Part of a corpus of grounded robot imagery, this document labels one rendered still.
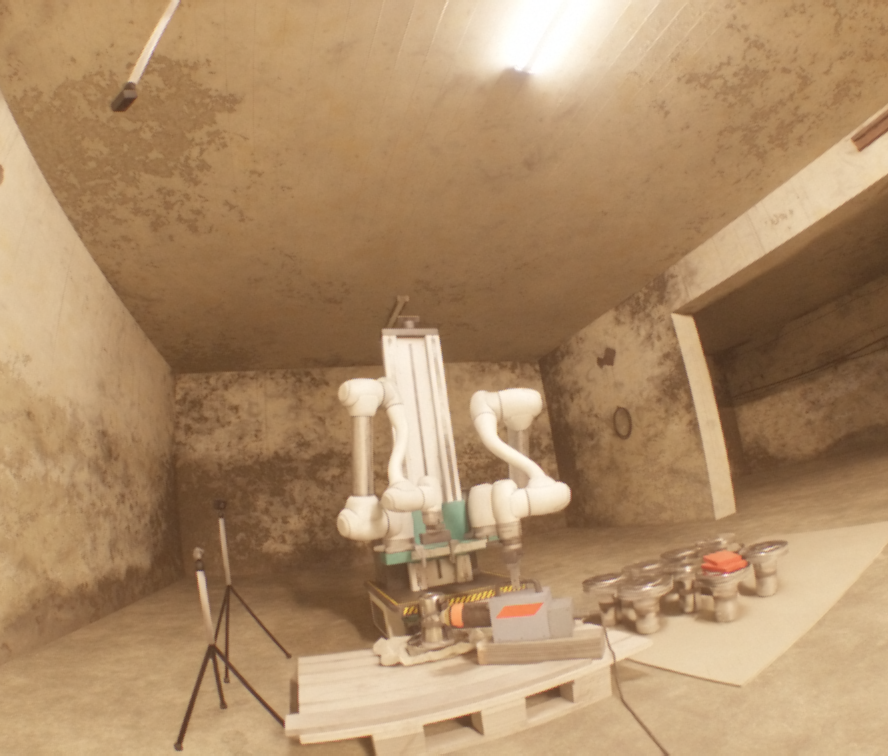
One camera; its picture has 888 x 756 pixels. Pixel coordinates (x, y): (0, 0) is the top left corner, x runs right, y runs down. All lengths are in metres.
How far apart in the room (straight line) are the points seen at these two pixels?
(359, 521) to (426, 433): 0.73
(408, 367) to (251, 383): 4.57
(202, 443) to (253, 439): 0.77
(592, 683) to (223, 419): 6.11
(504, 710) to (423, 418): 1.67
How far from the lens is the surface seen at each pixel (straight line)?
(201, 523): 6.82
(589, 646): 1.65
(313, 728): 1.42
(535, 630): 1.69
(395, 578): 2.61
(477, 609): 1.74
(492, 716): 1.50
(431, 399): 2.62
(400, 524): 2.22
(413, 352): 2.68
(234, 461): 6.77
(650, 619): 2.20
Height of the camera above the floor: 0.78
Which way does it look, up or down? 15 degrees up
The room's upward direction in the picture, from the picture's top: 8 degrees counter-clockwise
